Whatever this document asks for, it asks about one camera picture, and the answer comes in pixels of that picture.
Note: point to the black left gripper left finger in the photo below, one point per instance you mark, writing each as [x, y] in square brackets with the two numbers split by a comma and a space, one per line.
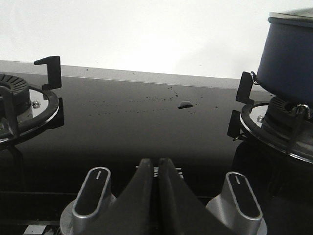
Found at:
[129, 214]

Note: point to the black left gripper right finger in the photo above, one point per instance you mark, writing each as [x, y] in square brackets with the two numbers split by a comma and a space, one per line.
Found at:
[182, 212]

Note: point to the dark blue pot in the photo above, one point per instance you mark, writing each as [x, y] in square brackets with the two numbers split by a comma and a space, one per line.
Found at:
[286, 66]

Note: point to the right burner with pot support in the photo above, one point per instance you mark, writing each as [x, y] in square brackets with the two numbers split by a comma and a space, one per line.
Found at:
[285, 126]

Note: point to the burner with pot support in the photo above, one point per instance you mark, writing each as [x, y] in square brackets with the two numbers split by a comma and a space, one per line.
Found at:
[27, 110]
[285, 126]

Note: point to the left burner with pot support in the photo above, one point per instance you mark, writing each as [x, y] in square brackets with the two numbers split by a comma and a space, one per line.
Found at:
[27, 110]

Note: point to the left silver stove knob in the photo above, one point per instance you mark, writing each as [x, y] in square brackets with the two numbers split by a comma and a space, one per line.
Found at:
[94, 198]

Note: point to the silver stove knob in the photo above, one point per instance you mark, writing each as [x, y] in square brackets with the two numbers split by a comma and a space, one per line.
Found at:
[237, 208]
[94, 198]

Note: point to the right silver stove knob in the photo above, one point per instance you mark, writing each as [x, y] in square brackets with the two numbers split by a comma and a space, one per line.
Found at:
[237, 208]

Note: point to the black glass gas stove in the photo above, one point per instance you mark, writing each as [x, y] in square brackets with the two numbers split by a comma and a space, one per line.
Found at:
[114, 119]

